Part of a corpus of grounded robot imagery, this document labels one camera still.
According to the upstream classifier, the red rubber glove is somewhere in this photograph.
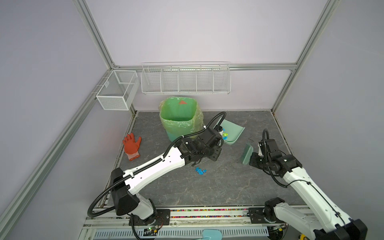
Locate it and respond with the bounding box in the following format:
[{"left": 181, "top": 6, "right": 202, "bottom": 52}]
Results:
[{"left": 122, "top": 133, "right": 142, "bottom": 161}]

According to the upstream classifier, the white wire shelf basket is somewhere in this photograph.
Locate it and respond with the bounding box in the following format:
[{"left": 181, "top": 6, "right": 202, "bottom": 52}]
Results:
[{"left": 141, "top": 62, "right": 232, "bottom": 95}]

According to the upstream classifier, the mint green hand brush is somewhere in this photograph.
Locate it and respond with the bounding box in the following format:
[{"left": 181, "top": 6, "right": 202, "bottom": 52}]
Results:
[{"left": 241, "top": 143, "right": 254, "bottom": 165}]

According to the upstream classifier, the mint green dustpan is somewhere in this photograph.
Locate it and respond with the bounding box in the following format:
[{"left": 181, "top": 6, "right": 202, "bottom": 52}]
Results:
[{"left": 221, "top": 120, "right": 245, "bottom": 145}]

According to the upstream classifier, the white mesh box basket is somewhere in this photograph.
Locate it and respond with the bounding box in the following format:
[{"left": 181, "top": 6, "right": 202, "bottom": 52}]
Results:
[{"left": 96, "top": 70, "right": 140, "bottom": 111}]

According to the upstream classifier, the light blue object front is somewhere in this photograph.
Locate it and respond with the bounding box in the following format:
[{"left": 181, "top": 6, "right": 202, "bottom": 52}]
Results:
[{"left": 202, "top": 229, "right": 223, "bottom": 240}]

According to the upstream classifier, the blue paper scrap front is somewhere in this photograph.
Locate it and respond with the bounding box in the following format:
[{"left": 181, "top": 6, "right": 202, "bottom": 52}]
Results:
[{"left": 195, "top": 167, "right": 206, "bottom": 175}]

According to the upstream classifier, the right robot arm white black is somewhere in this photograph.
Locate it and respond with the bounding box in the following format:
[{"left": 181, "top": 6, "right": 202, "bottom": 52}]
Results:
[{"left": 250, "top": 138, "right": 368, "bottom": 240}]

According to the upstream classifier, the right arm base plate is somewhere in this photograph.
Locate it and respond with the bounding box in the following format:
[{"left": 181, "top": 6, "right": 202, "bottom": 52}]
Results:
[{"left": 247, "top": 208, "right": 282, "bottom": 224}]

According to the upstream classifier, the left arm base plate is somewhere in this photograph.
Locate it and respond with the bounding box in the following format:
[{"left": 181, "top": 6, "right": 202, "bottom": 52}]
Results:
[{"left": 129, "top": 209, "right": 171, "bottom": 227}]

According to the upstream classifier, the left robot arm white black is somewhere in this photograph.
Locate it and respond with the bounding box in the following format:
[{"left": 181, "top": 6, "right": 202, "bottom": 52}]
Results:
[{"left": 87, "top": 126, "right": 224, "bottom": 221}]

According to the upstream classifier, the green trash bin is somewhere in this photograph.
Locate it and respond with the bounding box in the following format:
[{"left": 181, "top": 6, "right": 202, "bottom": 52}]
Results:
[{"left": 159, "top": 96, "right": 199, "bottom": 142}]

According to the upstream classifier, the yellow-green plastic bin liner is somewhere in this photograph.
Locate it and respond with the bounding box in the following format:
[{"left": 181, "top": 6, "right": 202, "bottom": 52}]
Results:
[{"left": 158, "top": 95, "right": 205, "bottom": 141}]

